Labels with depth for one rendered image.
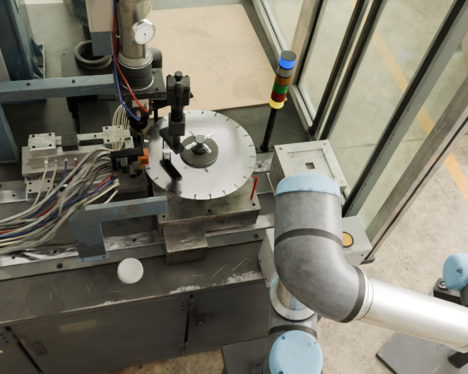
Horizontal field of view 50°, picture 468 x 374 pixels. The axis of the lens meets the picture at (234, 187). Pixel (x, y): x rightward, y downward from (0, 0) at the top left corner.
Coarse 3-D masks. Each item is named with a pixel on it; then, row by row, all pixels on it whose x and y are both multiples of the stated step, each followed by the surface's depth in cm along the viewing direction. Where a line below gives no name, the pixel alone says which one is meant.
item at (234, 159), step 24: (192, 120) 149; (216, 120) 150; (144, 144) 141; (240, 144) 145; (144, 168) 136; (168, 168) 137; (192, 168) 138; (216, 168) 139; (240, 168) 140; (192, 192) 134; (216, 192) 135
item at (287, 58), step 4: (284, 52) 140; (288, 52) 140; (292, 52) 140; (280, 56) 140; (284, 56) 138; (288, 56) 139; (292, 56) 139; (280, 60) 140; (284, 60) 138; (288, 60) 138; (292, 60) 138; (280, 64) 140; (284, 64) 139; (288, 64) 139; (292, 64) 139; (288, 68) 140
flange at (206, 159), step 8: (192, 136) 144; (184, 144) 142; (208, 144) 143; (216, 144) 143; (184, 152) 140; (192, 152) 140; (200, 152) 139; (216, 152) 141; (184, 160) 139; (192, 160) 139; (200, 160) 139; (208, 160) 139
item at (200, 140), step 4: (192, 132) 139; (196, 136) 139; (200, 136) 138; (208, 136) 139; (212, 136) 140; (196, 140) 137; (200, 140) 137; (204, 140) 138; (192, 144) 137; (196, 144) 138; (200, 144) 137; (204, 144) 137; (188, 148) 136; (200, 148) 139; (204, 148) 137; (208, 148) 137; (208, 152) 136
